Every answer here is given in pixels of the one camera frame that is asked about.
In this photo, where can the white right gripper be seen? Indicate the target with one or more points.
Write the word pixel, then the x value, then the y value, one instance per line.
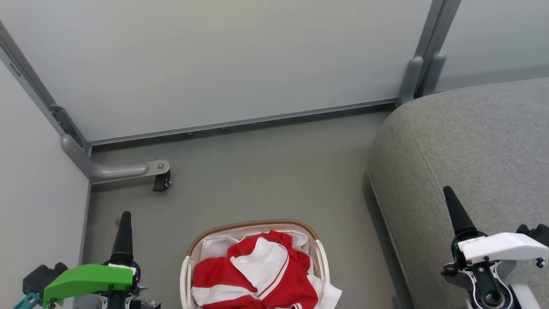
pixel 502 246

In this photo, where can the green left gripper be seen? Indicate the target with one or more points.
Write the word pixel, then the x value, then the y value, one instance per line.
pixel 88 279

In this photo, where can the red and white garment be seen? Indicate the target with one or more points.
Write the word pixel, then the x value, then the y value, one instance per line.
pixel 257 274

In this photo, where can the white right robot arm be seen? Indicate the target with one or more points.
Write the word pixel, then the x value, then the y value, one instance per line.
pixel 529 297

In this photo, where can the grey fabric sofa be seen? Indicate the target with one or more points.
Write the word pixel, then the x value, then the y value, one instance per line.
pixel 467 146

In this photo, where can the black caster wheel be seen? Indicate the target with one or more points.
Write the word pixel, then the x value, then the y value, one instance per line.
pixel 161 182

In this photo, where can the long grey partition foot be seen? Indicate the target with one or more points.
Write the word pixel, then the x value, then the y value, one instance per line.
pixel 107 171

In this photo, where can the white wicker-rimmed laundry basket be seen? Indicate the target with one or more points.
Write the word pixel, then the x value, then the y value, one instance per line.
pixel 187 274

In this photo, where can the short grey partition foot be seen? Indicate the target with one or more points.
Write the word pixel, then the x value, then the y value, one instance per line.
pixel 432 73
pixel 411 81

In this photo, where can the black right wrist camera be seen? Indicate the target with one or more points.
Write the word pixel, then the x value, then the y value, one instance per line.
pixel 535 232

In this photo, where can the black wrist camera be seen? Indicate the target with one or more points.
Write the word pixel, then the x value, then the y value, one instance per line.
pixel 40 277
pixel 535 232

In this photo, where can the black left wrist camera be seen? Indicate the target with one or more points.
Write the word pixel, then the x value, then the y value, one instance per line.
pixel 40 277

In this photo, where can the grey partition corner post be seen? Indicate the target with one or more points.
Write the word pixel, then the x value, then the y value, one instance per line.
pixel 38 92

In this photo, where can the grey partition bottom rail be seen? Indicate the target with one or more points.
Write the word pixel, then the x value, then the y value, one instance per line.
pixel 257 120

